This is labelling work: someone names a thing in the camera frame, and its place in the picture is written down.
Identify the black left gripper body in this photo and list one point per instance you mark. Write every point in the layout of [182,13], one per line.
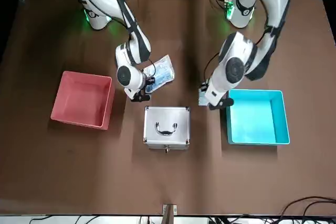
[223,103]

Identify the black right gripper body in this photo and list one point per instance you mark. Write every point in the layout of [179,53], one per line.
[141,96]

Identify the used blue mask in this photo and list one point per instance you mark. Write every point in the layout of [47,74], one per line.
[202,100]

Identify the new mask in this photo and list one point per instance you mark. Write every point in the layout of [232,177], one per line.
[164,73]

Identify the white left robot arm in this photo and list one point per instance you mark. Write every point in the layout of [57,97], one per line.
[236,48]

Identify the blue plastic box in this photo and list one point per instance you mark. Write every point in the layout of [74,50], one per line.
[252,121]

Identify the pink plastic box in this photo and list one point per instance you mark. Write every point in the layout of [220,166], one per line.
[78,98]

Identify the silver aluminium case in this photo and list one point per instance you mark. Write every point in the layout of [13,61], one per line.
[165,113]

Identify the aluminium camera post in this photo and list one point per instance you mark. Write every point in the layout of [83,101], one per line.
[169,214]

